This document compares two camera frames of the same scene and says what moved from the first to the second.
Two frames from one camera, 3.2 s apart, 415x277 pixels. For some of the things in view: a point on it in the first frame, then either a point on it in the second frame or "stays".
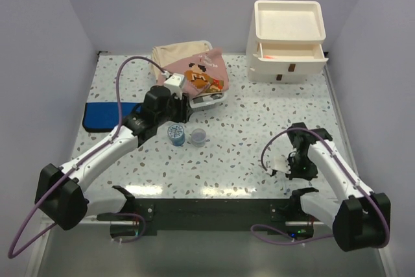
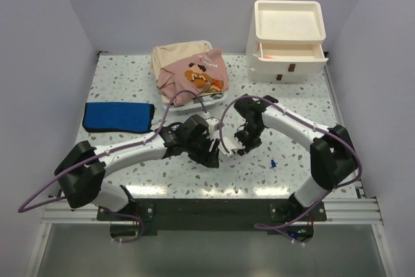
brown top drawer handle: [291, 67] stays
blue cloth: [104, 117] stays
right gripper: [308, 176] → [242, 152]
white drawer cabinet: [284, 41] stays
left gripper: [184, 108] → [209, 159]
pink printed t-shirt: [204, 74] stays
